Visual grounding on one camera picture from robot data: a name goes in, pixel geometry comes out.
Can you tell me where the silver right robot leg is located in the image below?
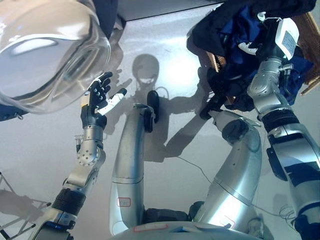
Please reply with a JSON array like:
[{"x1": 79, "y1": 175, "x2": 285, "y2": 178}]
[{"x1": 193, "y1": 109, "x2": 264, "y2": 232}]

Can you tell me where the grey metal floor frame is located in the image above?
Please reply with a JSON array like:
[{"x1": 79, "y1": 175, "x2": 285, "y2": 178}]
[{"x1": 0, "y1": 171, "x2": 53, "y2": 230}]

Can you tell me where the silver robot leg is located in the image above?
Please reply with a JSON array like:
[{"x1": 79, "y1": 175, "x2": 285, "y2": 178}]
[
  {"x1": 193, "y1": 109, "x2": 264, "y2": 232},
  {"x1": 109, "y1": 102, "x2": 156, "y2": 235}
]

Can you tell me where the brown wicker laundry basket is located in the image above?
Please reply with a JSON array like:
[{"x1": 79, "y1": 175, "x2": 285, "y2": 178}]
[{"x1": 204, "y1": 11, "x2": 320, "y2": 106}]

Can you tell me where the black garment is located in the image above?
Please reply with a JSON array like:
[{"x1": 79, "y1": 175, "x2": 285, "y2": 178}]
[{"x1": 186, "y1": 0, "x2": 316, "y2": 112}]

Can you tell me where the black right robot foot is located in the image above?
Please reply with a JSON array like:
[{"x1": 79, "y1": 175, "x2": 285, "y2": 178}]
[{"x1": 199, "y1": 96, "x2": 226, "y2": 121}]

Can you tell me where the navy blue garment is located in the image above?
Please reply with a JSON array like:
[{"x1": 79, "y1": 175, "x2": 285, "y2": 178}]
[{"x1": 219, "y1": 4, "x2": 314, "y2": 106}]

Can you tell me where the silver left robot leg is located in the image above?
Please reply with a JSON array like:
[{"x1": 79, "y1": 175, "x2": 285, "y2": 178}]
[{"x1": 109, "y1": 102, "x2": 156, "y2": 235}]

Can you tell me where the grey robot torso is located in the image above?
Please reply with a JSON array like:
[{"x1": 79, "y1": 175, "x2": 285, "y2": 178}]
[{"x1": 106, "y1": 219, "x2": 253, "y2": 240}]

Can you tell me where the black left robot foot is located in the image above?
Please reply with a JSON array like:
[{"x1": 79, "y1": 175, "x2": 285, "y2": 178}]
[{"x1": 145, "y1": 90, "x2": 161, "y2": 125}]

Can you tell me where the thin grey cable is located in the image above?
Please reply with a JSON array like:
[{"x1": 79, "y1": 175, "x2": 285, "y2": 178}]
[{"x1": 179, "y1": 156, "x2": 298, "y2": 222}]

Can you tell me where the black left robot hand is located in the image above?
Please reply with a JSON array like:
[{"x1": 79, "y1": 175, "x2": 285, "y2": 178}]
[{"x1": 79, "y1": 71, "x2": 128, "y2": 129}]

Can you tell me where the transparent head dome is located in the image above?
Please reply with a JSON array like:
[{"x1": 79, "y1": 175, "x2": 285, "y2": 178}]
[{"x1": 0, "y1": 0, "x2": 113, "y2": 121}]

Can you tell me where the black robot foot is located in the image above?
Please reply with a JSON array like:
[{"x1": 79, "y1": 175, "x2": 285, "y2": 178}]
[
  {"x1": 145, "y1": 90, "x2": 161, "y2": 125},
  {"x1": 199, "y1": 96, "x2": 226, "y2": 121}
]

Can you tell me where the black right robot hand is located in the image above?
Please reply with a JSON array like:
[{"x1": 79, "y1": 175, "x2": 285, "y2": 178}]
[{"x1": 237, "y1": 11, "x2": 300, "y2": 61}]

